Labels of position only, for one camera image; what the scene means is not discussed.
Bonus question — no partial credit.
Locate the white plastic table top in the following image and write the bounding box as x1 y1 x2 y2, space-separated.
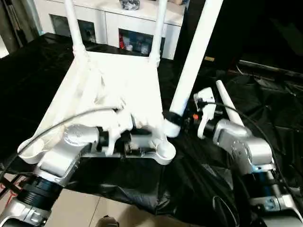
18 50 177 166

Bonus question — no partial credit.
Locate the white plastic table leg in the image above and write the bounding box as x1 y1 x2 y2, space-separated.
148 0 169 65
63 0 88 58
163 0 224 138
215 80 245 127

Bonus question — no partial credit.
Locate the black plastic mat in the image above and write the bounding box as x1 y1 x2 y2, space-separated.
0 32 303 227

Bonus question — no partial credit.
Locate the long black bar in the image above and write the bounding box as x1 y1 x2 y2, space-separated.
238 59 303 79

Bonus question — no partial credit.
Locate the grey object on cabinet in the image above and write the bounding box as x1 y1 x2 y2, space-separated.
120 0 142 10

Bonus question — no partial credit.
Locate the white cabinet with glass doors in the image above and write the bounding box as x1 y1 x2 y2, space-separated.
34 0 185 60

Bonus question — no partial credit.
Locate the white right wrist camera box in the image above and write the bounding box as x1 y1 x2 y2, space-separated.
193 87 218 140

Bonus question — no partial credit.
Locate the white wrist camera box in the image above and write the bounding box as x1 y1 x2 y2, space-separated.
97 110 135 157
193 87 218 140

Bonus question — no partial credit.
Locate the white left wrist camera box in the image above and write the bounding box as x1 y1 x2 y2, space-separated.
97 110 135 157

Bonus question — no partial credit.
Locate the red floor cable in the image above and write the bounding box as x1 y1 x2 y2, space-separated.
0 177 22 199

